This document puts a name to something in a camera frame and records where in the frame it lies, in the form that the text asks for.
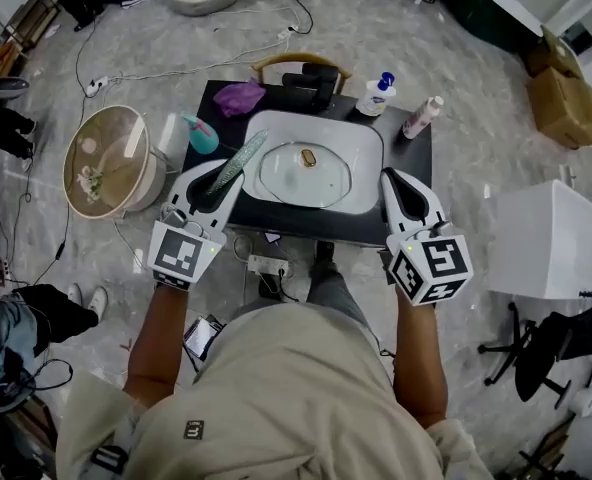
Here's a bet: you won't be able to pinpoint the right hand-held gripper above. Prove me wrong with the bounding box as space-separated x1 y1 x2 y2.
379 166 475 307

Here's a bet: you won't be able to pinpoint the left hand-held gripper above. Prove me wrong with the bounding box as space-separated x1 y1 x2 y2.
147 159 246 292

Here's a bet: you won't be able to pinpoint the green scrubbing brush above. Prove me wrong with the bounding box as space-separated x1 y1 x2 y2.
205 127 270 197

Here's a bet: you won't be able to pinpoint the glass pot lid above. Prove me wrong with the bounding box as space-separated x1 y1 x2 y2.
258 140 353 209

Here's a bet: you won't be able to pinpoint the person's right forearm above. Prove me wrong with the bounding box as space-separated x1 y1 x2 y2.
391 290 450 429

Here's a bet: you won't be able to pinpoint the person's left forearm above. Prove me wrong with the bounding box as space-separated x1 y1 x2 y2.
123 285 192 409

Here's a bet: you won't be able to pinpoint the teal spray bottle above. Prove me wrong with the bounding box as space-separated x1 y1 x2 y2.
181 113 221 156

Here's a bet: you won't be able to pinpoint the white sink basin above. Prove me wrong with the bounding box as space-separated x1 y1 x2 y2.
240 109 385 217

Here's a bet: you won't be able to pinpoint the pink lotion bottle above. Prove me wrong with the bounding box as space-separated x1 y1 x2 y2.
401 95 445 140

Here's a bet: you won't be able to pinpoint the black sink cabinet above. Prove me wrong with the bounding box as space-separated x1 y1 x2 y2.
181 80 433 248

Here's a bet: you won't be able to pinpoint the round beige basket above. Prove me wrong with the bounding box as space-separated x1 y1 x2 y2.
62 104 167 220

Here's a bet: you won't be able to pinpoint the person's black left shoe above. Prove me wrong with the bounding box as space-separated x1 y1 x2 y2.
258 272 282 300

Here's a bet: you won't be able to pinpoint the purple cloth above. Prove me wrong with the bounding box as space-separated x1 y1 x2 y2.
212 78 267 119

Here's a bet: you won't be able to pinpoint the white pump bottle blue cap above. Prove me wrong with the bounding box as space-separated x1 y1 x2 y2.
355 71 397 118

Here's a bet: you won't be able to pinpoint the person's grey trousers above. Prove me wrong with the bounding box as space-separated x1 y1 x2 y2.
305 257 377 329

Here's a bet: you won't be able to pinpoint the small black screen device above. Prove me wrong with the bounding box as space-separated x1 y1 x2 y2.
182 314 226 360

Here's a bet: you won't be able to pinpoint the white cube box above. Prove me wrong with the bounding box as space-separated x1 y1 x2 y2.
486 178 592 300

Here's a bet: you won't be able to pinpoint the black faucet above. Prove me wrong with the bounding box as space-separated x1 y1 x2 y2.
281 63 338 110

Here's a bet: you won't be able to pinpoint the wooden chair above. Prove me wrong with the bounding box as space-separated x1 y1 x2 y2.
251 51 353 92

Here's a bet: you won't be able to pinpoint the brown cardboard box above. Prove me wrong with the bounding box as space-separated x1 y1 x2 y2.
525 25 592 150

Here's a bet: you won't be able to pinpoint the black office chair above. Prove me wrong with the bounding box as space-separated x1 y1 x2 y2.
477 267 592 410

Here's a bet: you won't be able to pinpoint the black round tub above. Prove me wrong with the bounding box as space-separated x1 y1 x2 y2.
448 0 545 52

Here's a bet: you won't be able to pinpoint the person's beige shirt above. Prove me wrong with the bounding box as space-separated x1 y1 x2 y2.
54 301 495 480

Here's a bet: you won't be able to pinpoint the wooden low shelf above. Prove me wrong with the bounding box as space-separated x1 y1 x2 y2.
0 0 62 77

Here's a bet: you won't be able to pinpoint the black strap buckle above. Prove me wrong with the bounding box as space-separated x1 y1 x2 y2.
90 445 130 477

